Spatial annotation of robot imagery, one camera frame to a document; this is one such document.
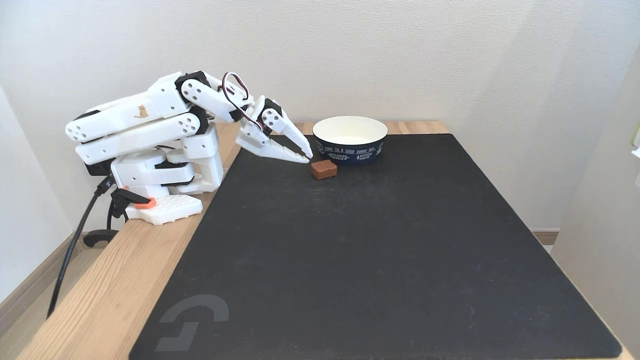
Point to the brown block toy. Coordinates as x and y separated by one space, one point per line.
323 169

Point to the navy and white paper bowl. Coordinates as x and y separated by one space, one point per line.
350 142

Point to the black desk mat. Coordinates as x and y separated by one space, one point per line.
375 250

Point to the black clamp with orange pad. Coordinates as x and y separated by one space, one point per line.
131 198

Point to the black power adapter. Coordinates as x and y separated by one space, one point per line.
97 169

